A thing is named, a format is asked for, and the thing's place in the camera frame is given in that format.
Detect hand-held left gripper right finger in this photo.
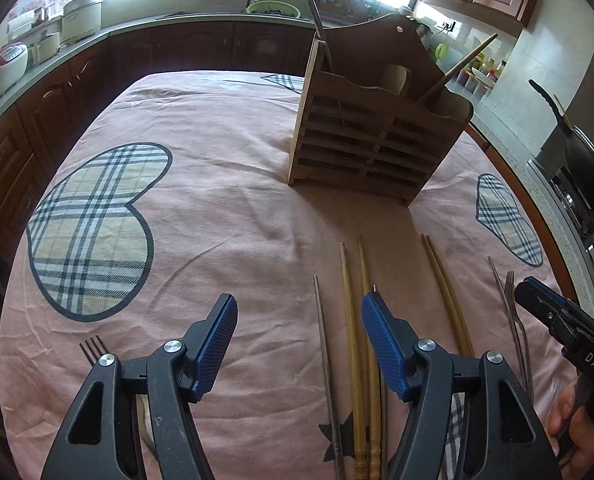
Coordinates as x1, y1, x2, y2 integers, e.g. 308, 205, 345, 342
361, 293, 564, 480

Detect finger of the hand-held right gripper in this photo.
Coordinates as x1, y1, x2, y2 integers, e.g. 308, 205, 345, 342
515, 276, 578, 343

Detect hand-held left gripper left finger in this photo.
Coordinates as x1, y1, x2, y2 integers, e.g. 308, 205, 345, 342
41, 293, 240, 480

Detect metal fork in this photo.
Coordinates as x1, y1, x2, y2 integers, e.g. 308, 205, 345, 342
504, 270, 534, 406

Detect light wooden chopstick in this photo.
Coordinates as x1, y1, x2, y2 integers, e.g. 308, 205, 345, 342
339, 241, 368, 480
357, 235, 382, 480
420, 233, 466, 360

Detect slim metal utensil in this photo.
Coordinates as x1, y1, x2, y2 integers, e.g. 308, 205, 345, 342
487, 256, 530, 401

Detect metal chopstick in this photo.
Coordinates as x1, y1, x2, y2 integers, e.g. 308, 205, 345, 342
313, 274, 348, 480

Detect brown wooden chopsticks pair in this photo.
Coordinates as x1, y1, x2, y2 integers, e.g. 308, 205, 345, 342
426, 234, 476, 360

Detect wooden utensil holder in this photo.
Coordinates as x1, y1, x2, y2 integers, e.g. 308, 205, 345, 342
288, 12, 476, 207

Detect person's right hand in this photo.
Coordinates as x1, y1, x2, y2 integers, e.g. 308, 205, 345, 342
547, 385, 594, 480

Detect gas stove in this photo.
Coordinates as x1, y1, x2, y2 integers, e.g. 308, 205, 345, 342
527, 157, 594, 323

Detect pink tablecloth with plaid hearts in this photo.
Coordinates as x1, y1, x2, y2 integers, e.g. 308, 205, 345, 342
0, 71, 578, 480

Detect black wok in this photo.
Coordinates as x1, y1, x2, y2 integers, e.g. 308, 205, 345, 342
528, 78, 594, 224

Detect cluster of condiment bottles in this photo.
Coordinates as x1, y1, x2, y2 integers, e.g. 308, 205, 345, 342
456, 57, 508, 97

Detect brown wooden chopstick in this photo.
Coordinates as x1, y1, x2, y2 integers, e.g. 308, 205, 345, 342
419, 33, 499, 105

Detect pale wooden spatula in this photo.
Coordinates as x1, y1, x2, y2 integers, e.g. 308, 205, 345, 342
380, 63, 410, 97

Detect dark brown lower cabinets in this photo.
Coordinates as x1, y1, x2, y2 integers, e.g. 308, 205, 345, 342
0, 20, 318, 248

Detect green colander with vegetables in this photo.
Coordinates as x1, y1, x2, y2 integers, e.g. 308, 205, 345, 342
246, 1, 300, 19

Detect small white pot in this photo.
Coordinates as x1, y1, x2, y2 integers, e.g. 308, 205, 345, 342
29, 30, 62, 64

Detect white and red rice cooker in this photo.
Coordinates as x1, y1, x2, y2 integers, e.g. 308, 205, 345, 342
0, 42, 30, 111

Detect large white cooking pot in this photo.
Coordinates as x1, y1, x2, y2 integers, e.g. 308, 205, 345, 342
59, 0, 103, 46

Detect fork with wooden handle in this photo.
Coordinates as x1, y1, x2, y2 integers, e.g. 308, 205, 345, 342
79, 336, 156, 458

